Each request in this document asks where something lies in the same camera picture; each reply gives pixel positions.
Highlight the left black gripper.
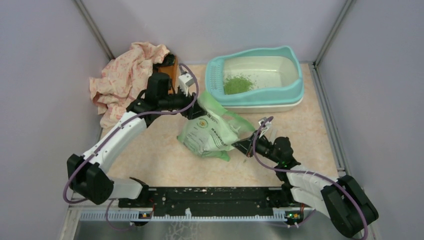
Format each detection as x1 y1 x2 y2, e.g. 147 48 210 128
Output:
159 83 208 120

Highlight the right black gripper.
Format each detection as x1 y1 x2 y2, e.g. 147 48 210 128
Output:
232 129 281 164

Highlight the white bag clip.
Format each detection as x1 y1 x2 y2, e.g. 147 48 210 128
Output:
268 129 278 142

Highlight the green litter bag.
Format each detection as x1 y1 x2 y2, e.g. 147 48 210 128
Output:
177 91 256 162

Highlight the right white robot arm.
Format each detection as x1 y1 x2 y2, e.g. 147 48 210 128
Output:
232 135 379 238

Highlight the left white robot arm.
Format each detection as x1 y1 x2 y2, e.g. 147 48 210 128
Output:
65 71 205 207

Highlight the green litter pile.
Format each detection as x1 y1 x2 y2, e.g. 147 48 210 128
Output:
223 74 255 95

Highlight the teal litter box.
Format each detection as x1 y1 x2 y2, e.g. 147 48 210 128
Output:
204 45 305 114

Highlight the wooden tray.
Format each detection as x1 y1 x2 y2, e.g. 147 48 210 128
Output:
153 56 179 94

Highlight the dark plant far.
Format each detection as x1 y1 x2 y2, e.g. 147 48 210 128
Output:
160 53 176 67

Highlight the pink patterned cloth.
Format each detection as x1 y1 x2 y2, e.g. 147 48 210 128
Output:
89 42 170 129

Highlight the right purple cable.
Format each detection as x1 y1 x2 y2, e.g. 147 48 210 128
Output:
251 115 370 240

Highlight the purple cable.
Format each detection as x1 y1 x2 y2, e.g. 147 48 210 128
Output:
62 62 200 233
251 115 370 240

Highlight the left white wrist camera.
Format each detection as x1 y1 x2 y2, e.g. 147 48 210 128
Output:
177 72 194 96

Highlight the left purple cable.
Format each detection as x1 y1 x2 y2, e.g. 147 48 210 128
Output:
62 62 200 233

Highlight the white slotted cable duct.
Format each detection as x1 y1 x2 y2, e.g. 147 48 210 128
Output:
79 208 287 222

